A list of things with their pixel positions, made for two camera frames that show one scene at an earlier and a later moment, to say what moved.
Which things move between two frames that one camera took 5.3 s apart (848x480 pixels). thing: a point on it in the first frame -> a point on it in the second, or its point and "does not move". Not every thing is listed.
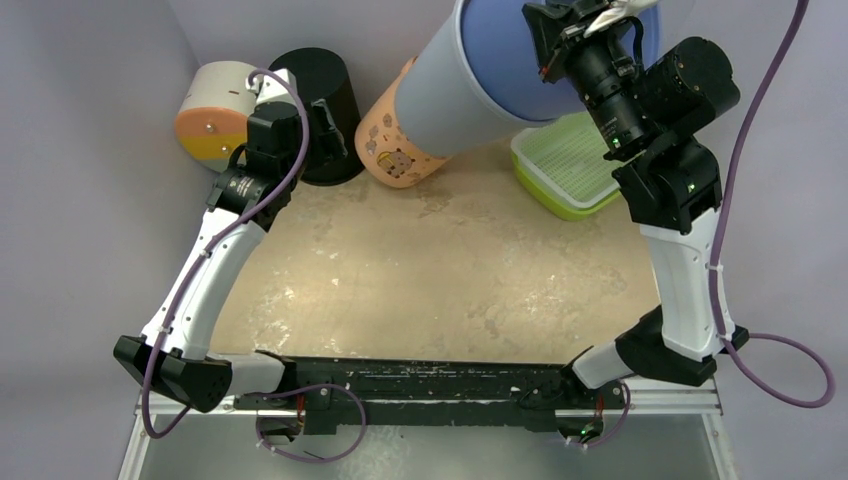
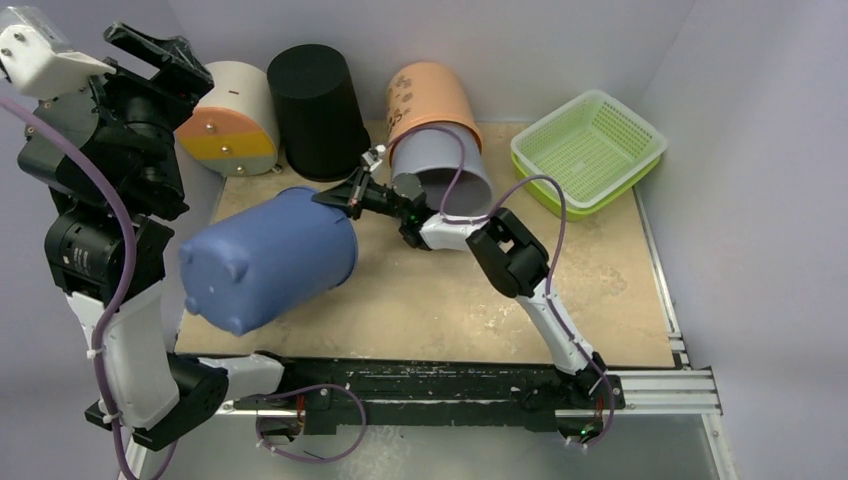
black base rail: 380,391 does not move
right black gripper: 559,38 -> 357,192
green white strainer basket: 564,169 does not move
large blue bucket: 502,54 -> 267,259
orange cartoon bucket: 385,153 -> 427,93
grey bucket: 440,107 -> 433,155
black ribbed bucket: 321,74 does not move
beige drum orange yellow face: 211,120 does not move
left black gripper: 329,141 -> 182,79
